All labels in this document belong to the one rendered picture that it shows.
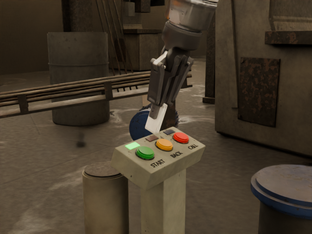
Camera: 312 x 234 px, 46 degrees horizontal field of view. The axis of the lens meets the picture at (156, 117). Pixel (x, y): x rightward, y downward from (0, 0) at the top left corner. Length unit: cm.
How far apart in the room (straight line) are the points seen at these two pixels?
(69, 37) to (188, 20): 283
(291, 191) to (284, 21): 201
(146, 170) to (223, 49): 238
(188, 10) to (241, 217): 135
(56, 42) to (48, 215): 199
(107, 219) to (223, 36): 233
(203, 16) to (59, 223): 136
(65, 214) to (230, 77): 174
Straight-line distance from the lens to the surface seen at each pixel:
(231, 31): 299
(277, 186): 114
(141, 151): 81
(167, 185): 87
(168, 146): 87
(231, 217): 185
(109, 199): 94
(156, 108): 76
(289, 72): 274
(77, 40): 346
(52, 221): 186
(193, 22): 68
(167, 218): 90
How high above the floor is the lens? 87
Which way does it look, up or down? 13 degrees down
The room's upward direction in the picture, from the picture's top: straight up
